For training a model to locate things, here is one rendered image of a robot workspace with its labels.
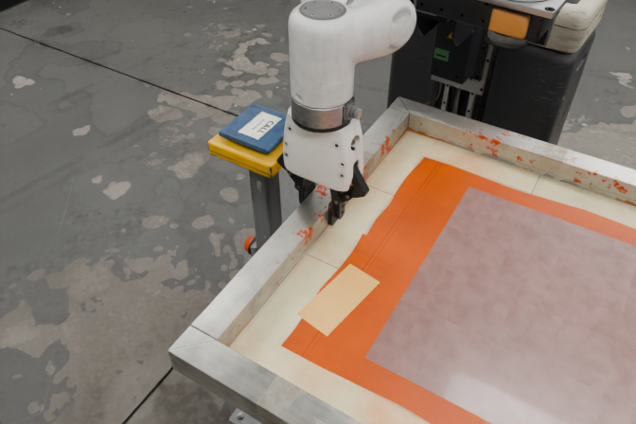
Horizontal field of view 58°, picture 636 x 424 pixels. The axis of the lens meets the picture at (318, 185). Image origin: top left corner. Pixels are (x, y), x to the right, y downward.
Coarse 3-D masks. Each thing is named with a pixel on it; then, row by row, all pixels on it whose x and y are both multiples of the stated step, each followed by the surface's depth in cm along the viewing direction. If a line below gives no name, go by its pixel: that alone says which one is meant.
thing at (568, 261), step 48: (432, 192) 86; (480, 192) 86; (384, 240) 78; (432, 240) 78; (480, 240) 78; (528, 240) 78; (576, 240) 78; (624, 240) 78; (528, 288) 72; (576, 288) 72; (624, 288) 72; (624, 336) 67
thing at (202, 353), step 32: (384, 128) 92; (416, 128) 96; (448, 128) 93; (480, 128) 92; (512, 160) 90; (544, 160) 87; (576, 160) 86; (320, 192) 80; (608, 192) 84; (288, 224) 76; (320, 224) 77; (256, 256) 71; (288, 256) 72; (224, 288) 68; (256, 288) 68; (224, 320) 64; (192, 352) 61; (224, 352) 61; (224, 384) 59; (256, 384) 58; (288, 384) 58; (256, 416) 59; (288, 416) 56; (320, 416) 56
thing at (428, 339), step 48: (384, 288) 72; (432, 288) 72; (480, 288) 72; (336, 336) 67; (384, 336) 67; (432, 336) 67; (480, 336) 67; (528, 336) 67; (576, 336) 67; (384, 384) 62; (432, 384) 62; (480, 384) 62; (528, 384) 62; (576, 384) 62; (624, 384) 62
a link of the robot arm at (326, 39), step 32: (320, 0) 63; (352, 0) 64; (384, 0) 63; (320, 32) 59; (352, 32) 61; (384, 32) 63; (320, 64) 61; (352, 64) 64; (320, 96) 64; (352, 96) 67
